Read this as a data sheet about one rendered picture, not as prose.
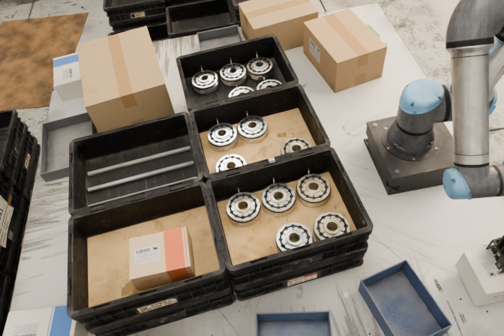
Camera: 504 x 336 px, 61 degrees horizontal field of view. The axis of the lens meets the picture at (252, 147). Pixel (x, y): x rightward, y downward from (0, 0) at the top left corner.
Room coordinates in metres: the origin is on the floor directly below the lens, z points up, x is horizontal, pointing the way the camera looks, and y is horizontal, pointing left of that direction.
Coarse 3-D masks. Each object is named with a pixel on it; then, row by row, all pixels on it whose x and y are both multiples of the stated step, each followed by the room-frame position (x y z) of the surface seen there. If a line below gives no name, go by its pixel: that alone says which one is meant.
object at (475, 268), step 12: (468, 252) 0.47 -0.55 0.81; (480, 252) 0.47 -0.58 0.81; (492, 252) 0.46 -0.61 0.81; (456, 264) 0.47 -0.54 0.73; (468, 264) 0.44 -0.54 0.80; (480, 264) 0.43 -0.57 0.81; (492, 264) 0.43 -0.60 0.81; (468, 276) 0.42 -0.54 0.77; (480, 276) 0.40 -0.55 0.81; (492, 276) 0.40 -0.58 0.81; (468, 288) 0.40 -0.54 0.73; (480, 288) 0.38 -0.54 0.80; (492, 288) 0.37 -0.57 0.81; (480, 300) 0.36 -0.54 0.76; (492, 300) 0.36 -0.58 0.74
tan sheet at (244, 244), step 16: (256, 192) 0.75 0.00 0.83; (336, 192) 0.71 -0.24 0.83; (224, 208) 0.70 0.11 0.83; (304, 208) 0.67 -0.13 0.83; (320, 208) 0.66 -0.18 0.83; (336, 208) 0.65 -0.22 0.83; (224, 224) 0.65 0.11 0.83; (256, 224) 0.64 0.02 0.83; (272, 224) 0.63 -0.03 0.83; (304, 224) 0.61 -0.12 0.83; (352, 224) 0.59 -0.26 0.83; (240, 240) 0.59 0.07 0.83; (256, 240) 0.58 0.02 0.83; (272, 240) 0.58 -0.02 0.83; (240, 256) 0.54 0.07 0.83; (256, 256) 0.53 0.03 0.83
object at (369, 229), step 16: (288, 160) 0.78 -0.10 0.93; (336, 160) 0.75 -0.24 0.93; (224, 176) 0.75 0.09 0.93; (208, 192) 0.70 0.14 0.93; (352, 192) 0.64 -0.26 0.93; (368, 224) 0.53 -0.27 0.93; (224, 240) 0.55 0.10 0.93; (320, 240) 0.51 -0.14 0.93; (336, 240) 0.50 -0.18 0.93; (224, 256) 0.50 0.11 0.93; (272, 256) 0.48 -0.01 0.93; (288, 256) 0.48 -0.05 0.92; (240, 272) 0.46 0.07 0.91
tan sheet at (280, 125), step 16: (288, 112) 1.07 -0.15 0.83; (272, 128) 1.00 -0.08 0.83; (288, 128) 0.99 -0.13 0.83; (304, 128) 0.98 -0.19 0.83; (208, 144) 0.97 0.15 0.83; (240, 144) 0.95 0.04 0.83; (256, 144) 0.94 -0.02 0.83; (272, 144) 0.93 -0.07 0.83; (208, 160) 0.90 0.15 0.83; (256, 160) 0.87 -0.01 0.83
